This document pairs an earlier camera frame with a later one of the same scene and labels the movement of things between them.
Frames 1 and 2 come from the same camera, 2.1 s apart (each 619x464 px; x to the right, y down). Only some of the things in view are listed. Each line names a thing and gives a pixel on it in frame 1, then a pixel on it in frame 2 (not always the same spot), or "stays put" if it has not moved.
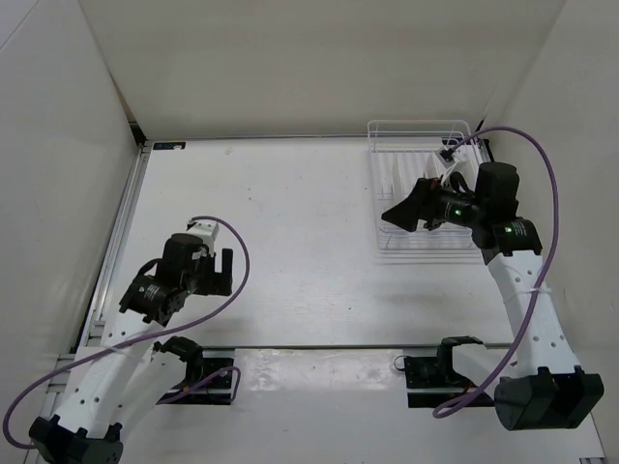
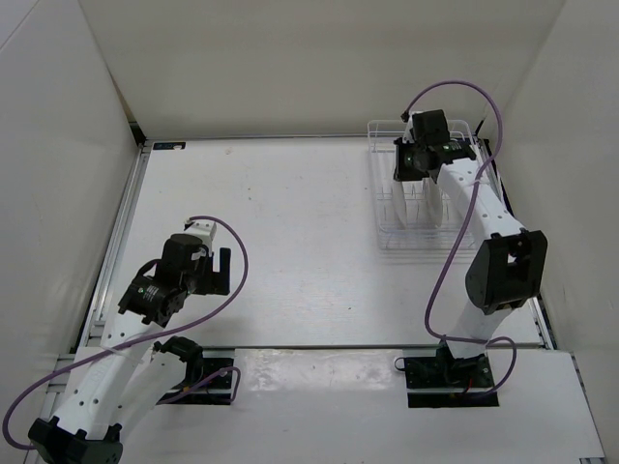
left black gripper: (215, 282) stays put
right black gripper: (423, 204) to (400, 174)
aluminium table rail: (88, 334) stays put
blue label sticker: (168, 145) stays put
